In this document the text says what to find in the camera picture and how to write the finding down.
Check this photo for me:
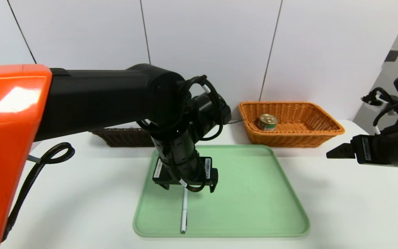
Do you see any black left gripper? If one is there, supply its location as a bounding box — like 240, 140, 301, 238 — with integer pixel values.
150, 129, 219, 193

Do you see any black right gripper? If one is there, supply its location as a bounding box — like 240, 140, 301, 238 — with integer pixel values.
326, 129, 398, 167

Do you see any white pen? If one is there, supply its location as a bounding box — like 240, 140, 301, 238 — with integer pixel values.
180, 188, 188, 234

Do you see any small tin food can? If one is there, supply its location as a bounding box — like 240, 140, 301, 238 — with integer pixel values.
258, 114, 278, 131

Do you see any orange wicker basket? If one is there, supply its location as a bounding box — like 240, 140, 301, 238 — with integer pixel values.
238, 101, 345, 148

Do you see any dark brown wicker basket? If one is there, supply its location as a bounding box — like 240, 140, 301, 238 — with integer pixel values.
91, 127, 156, 148

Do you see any light green plastic tray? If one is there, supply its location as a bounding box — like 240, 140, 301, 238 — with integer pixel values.
133, 145, 311, 238

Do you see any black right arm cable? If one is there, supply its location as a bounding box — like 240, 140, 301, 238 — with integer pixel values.
361, 87, 398, 135

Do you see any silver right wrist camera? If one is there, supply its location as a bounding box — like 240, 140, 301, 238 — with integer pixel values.
362, 93, 398, 108

